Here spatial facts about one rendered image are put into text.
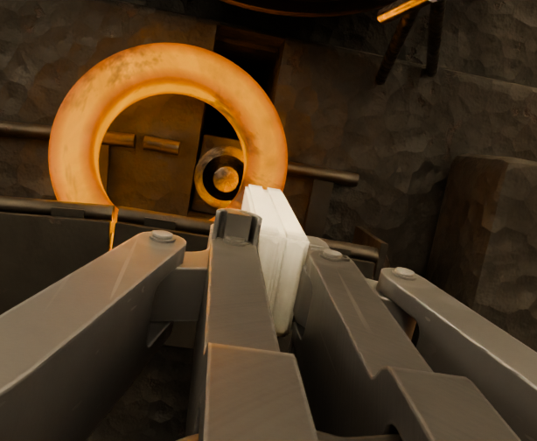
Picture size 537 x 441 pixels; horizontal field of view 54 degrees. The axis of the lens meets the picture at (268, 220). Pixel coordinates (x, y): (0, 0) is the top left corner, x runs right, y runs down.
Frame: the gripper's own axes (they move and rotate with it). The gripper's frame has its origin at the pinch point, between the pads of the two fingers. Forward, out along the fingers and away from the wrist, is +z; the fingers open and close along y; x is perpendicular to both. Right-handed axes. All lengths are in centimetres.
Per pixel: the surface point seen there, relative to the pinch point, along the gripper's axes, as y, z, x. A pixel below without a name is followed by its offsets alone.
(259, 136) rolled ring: 1.2, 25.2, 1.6
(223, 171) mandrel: -0.9, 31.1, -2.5
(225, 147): -1.1, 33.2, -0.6
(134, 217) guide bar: -6.9, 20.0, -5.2
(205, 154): -2.9, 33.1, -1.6
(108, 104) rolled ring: -10.6, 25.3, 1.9
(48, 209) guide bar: -12.7, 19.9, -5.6
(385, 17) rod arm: 6.7, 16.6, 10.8
